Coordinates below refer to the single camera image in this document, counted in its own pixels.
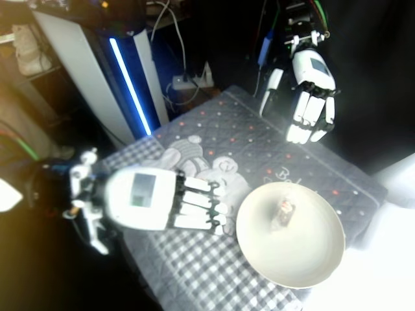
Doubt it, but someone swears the white round bowl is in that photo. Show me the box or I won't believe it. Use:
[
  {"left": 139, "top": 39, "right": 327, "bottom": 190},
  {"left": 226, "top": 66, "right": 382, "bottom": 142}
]
[{"left": 235, "top": 181, "right": 346, "bottom": 289}]

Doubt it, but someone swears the white tower with blue light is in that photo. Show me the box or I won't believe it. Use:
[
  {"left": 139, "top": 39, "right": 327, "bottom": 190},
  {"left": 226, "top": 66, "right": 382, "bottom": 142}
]
[{"left": 32, "top": 9, "right": 169, "bottom": 146}]

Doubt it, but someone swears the green cable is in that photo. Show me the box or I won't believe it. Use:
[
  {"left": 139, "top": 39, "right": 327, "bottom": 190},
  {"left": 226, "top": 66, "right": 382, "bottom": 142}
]
[
  {"left": 0, "top": 121, "right": 42, "bottom": 161},
  {"left": 270, "top": 0, "right": 281, "bottom": 33}
]

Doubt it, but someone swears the thin white cable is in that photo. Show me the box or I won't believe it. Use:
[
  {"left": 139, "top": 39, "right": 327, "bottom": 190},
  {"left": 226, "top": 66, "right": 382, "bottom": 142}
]
[{"left": 254, "top": 64, "right": 264, "bottom": 97}]

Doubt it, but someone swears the blue adapter box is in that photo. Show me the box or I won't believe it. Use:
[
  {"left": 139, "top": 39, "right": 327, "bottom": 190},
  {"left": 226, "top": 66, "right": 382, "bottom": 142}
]
[{"left": 258, "top": 30, "right": 275, "bottom": 67}]

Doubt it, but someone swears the white power strip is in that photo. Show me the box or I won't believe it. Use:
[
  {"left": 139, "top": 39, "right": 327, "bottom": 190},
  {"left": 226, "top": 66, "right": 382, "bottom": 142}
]
[{"left": 171, "top": 73, "right": 215, "bottom": 90}]

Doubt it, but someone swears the white power cable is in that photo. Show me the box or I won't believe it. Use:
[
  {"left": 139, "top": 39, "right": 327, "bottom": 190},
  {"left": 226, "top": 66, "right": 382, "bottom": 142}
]
[{"left": 149, "top": 1, "right": 189, "bottom": 78}]

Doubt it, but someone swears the grey quilt with printed bear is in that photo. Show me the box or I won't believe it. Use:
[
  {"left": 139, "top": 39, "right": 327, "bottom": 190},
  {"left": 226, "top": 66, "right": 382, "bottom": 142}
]
[{"left": 102, "top": 84, "right": 388, "bottom": 311}]

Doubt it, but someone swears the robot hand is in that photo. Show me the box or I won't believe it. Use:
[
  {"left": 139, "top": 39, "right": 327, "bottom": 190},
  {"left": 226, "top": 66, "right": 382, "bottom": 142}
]
[
  {"left": 102, "top": 167, "right": 233, "bottom": 236},
  {"left": 259, "top": 47, "right": 341, "bottom": 145}
]

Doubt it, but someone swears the small item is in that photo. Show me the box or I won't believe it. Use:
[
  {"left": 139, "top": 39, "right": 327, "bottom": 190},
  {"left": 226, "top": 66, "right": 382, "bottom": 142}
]
[{"left": 270, "top": 194, "right": 298, "bottom": 231}]

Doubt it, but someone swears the white shoe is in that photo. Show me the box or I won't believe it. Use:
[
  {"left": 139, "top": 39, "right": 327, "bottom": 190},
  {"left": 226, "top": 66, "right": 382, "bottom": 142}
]
[{"left": 11, "top": 24, "right": 53, "bottom": 77}]

